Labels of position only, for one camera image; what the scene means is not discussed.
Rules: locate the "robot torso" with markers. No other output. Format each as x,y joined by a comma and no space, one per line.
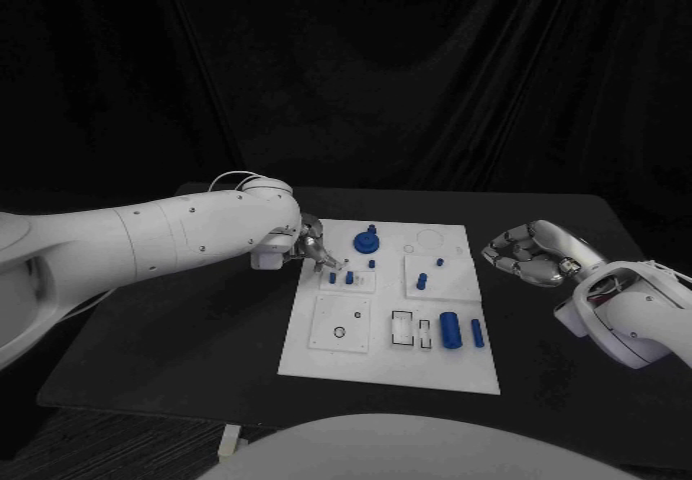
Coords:
405,450

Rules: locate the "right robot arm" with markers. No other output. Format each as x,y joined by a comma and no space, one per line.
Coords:
637,311

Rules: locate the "small white bracket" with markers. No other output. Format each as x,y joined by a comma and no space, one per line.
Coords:
229,440

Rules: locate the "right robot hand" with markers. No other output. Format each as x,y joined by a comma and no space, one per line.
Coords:
545,255

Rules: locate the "thin long blue cylinder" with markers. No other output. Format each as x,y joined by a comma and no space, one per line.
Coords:
475,333

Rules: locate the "blue gear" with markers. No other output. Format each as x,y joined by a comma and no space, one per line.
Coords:
366,243

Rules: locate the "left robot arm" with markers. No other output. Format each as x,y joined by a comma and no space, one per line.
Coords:
161,232

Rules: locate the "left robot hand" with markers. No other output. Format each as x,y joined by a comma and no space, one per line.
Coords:
310,243

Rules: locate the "white task board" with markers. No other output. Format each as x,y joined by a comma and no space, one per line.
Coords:
389,360

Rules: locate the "blue plug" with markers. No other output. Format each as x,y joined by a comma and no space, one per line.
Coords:
349,277

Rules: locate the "large blue cylinder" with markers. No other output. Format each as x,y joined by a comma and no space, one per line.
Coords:
450,330

